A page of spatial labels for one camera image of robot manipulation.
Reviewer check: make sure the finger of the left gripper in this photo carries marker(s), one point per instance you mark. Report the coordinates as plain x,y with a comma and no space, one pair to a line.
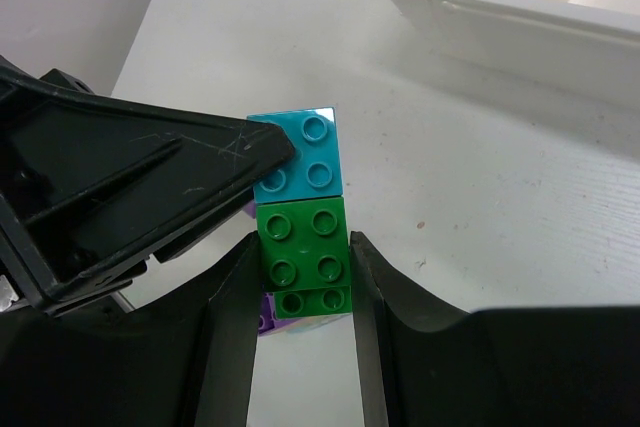
92,186

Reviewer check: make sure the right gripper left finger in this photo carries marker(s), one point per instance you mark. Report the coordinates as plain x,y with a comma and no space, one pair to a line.
185,359

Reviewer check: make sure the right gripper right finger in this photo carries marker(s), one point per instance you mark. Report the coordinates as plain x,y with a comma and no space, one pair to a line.
424,362

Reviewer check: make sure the green long lego brick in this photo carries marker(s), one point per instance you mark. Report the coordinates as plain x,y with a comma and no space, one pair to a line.
305,257

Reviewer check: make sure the teal square lego brick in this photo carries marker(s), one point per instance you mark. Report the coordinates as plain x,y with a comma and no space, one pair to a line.
315,170

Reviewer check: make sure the purple lego brick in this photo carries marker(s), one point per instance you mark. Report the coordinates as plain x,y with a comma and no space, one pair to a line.
268,320

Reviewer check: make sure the light blue lego under purple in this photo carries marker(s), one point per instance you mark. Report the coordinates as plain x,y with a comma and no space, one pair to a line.
301,325

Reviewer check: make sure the white three-compartment container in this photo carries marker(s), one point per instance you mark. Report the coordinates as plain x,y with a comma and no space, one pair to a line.
588,47

